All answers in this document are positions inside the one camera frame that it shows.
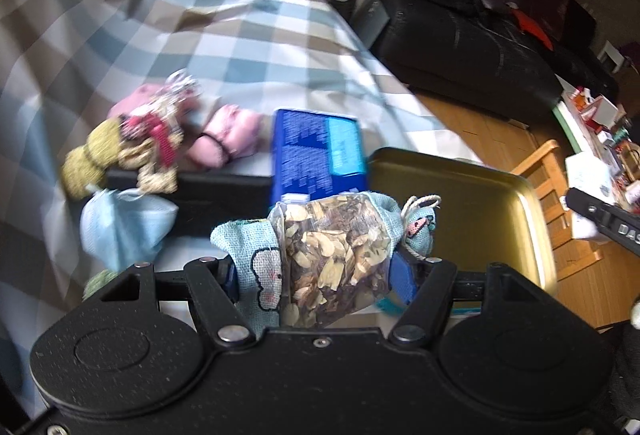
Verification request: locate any light blue cloth pouch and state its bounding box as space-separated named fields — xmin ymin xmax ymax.
xmin=80 ymin=189 xmax=179 ymax=274

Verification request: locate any gold metal tray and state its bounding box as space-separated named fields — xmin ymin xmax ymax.
xmin=367 ymin=147 xmax=559 ymax=297

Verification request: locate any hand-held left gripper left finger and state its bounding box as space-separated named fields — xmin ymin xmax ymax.
xmin=82 ymin=257 xmax=254 ymax=349

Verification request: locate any teal herb sachet bag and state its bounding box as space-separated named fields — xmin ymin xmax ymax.
xmin=210 ymin=191 xmax=443 ymax=329

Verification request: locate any pink plush pouch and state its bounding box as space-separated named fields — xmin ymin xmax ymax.
xmin=111 ymin=84 xmax=166 ymax=122

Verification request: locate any black sofa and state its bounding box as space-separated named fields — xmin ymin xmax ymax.
xmin=375 ymin=0 xmax=622 ymax=126

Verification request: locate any pink rolled towel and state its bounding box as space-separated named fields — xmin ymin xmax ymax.
xmin=187 ymin=105 xmax=266 ymax=171

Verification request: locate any cluttered desk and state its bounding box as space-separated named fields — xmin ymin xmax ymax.
xmin=552 ymin=87 xmax=640 ymax=216

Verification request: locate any grey box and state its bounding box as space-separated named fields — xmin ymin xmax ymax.
xmin=352 ymin=0 xmax=391 ymax=48

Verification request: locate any blue tissue packet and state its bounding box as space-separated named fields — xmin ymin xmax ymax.
xmin=270 ymin=109 xmax=369 ymax=206

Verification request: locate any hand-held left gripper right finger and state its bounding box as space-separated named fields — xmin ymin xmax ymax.
xmin=388 ymin=251 xmax=546 ymax=347

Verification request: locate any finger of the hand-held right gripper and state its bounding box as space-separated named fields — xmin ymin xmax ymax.
xmin=565 ymin=187 xmax=619 ymax=237

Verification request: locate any checked blanket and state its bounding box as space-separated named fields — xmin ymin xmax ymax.
xmin=0 ymin=0 xmax=487 ymax=366

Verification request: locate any green rolled towel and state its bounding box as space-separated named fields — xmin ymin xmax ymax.
xmin=82 ymin=269 xmax=119 ymax=301

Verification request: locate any keychain charm bundle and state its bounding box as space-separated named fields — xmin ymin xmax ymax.
xmin=118 ymin=70 xmax=203 ymax=194

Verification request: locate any yellow towel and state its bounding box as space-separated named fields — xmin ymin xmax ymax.
xmin=60 ymin=117 xmax=127 ymax=198

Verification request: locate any wooden chair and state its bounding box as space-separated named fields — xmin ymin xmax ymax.
xmin=510 ymin=140 xmax=607 ymax=287

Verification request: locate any black tray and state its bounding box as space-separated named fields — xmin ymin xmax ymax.
xmin=105 ymin=167 xmax=274 ymax=239

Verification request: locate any white tissue box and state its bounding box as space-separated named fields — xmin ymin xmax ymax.
xmin=565 ymin=152 xmax=617 ymax=196

